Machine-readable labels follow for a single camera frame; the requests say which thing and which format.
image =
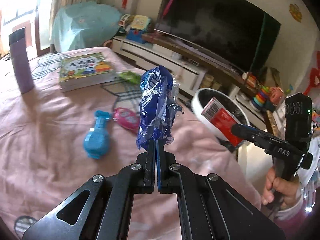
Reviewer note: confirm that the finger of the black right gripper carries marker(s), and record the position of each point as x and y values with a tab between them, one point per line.
249	133

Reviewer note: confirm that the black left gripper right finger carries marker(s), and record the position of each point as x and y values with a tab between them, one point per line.
173	177

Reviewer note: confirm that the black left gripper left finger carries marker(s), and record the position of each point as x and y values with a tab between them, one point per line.
136	178

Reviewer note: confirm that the red cardboard box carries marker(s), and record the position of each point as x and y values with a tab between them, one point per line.
222	119

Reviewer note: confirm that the blue plastic snack bag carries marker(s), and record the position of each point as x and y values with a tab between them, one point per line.
158	106

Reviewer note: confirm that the white round trash bin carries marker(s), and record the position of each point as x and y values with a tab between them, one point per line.
199	101

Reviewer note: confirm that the person's right hand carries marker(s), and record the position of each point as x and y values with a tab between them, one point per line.
290	190

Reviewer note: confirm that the white tv cabinet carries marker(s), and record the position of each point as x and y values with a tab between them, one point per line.
149	55

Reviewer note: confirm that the pink table cloth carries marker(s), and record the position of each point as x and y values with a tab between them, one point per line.
43	160

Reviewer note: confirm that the green snack packet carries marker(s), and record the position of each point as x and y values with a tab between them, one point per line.
130	76

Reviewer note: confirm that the large black television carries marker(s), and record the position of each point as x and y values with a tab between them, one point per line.
237	31

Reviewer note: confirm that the colourful children's book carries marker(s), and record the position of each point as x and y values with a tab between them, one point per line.
85	70

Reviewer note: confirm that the blue toy cash register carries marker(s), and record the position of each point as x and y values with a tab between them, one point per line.
136	36

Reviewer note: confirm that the yellow toy phone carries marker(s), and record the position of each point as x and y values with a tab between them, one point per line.
141	23

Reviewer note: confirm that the teal cloth covered furniture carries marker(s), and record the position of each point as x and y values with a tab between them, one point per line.
84	25

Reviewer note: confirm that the purple thermos bottle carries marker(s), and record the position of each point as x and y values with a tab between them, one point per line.
20	61

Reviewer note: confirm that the rainbow stacking ring toy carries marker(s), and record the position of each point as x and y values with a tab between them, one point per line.
259	100

